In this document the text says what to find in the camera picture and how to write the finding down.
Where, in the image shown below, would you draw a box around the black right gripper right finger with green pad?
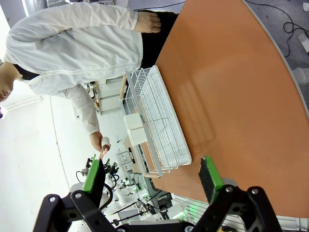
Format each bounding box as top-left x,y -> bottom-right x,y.
193,156 -> 283,232

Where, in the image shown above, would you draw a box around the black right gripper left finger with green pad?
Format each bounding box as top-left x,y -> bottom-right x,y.
32,158 -> 119,232

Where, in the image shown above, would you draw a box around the small white cup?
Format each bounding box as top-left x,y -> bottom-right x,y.
99,136 -> 112,160

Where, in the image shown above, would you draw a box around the person's right forearm white sleeve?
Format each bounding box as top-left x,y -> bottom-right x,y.
63,84 -> 101,135

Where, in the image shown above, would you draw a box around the person's left forearm white sleeve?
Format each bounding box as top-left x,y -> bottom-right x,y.
70,2 -> 140,31

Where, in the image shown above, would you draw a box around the person's right hand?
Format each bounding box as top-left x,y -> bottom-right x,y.
88,131 -> 105,153

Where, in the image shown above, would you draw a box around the person's left hand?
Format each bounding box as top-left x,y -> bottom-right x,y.
134,11 -> 162,34

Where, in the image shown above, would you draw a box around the white cutlery holder box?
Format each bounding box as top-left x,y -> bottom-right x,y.
123,113 -> 148,147

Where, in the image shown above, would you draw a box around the background shelf unit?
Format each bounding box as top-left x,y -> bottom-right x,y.
85,74 -> 127,116

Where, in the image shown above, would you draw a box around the person's head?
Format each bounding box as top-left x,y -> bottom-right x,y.
0,61 -> 24,103

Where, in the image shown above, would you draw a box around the person's torso white coat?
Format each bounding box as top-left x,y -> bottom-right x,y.
3,2 -> 144,97

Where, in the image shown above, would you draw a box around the white table leg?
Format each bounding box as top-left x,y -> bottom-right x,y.
290,67 -> 309,86

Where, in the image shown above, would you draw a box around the person's black trousers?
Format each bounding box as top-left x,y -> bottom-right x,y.
140,10 -> 180,70

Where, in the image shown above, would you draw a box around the white power adapter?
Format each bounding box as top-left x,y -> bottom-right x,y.
296,32 -> 309,53

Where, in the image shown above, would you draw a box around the white wire dish rack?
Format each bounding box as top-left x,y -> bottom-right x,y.
119,65 -> 193,178

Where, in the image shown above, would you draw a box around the black floor cable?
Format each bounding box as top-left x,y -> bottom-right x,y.
243,0 -> 309,58

